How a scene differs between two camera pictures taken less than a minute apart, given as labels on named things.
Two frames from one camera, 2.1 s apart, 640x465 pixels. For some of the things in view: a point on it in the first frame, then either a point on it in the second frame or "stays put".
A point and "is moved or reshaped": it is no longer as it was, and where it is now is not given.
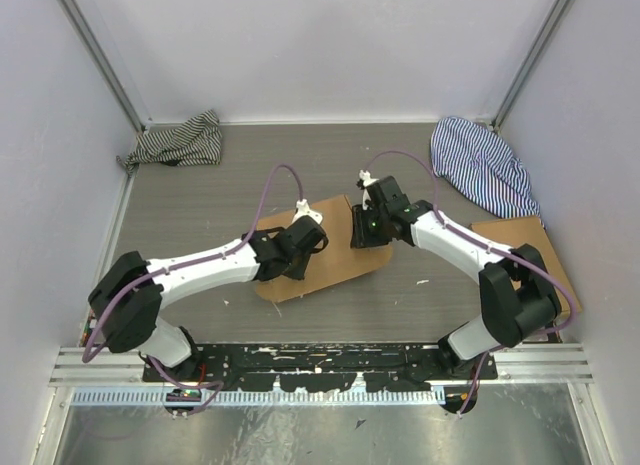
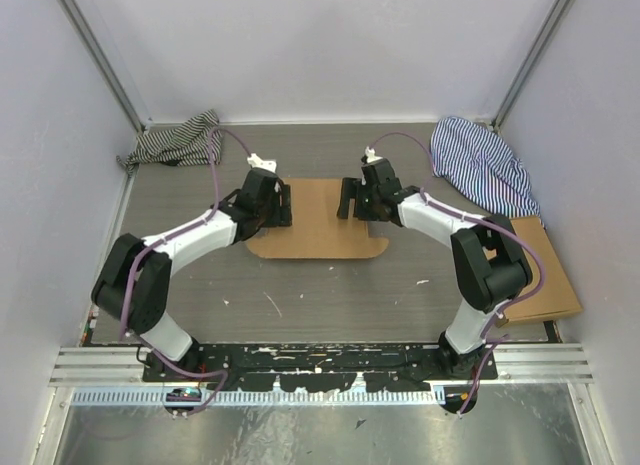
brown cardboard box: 334,263 is moved or reshaped
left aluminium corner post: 69,4 stays put
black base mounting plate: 320,367 stays put
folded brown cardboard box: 517,231 stays put
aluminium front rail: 546,366 stays put
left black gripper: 299,273 to 283,216
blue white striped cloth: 476,163 stays put
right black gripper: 361,237 to 352,188
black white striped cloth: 198,141 stays put
